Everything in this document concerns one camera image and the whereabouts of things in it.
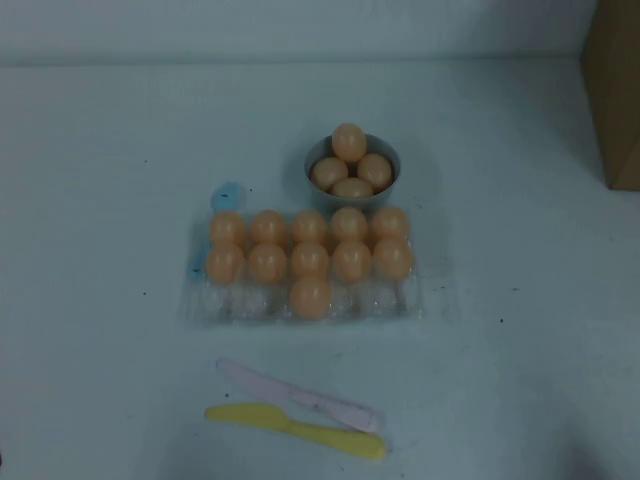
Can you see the light blue plastic fork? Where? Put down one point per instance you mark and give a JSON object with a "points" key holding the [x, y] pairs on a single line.
{"points": [[227, 197]]}

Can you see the grey round bowl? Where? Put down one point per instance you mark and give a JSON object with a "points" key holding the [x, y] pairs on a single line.
{"points": [[320, 197]]}

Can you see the clear plastic egg tray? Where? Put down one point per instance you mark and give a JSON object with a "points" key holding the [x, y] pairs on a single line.
{"points": [[250, 305]]}

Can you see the yellow plastic knife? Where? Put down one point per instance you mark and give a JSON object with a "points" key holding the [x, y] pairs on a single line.
{"points": [[280, 422]]}

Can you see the pink plastic knife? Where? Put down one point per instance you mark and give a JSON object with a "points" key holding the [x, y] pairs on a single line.
{"points": [[300, 395]]}

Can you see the orange plastic egg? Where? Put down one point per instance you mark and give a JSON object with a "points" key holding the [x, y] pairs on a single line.
{"points": [[310, 297], [309, 226], [375, 169], [352, 187], [390, 222], [349, 141], [328, 172], [225, 262], [227, 227], [393, 257], [268, 227], [352, 257], [349, 224], [267, 261], [309, 260]]}

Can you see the brown cardboard box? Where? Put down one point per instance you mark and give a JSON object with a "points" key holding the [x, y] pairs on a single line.
{"points": [[615, 100]]}

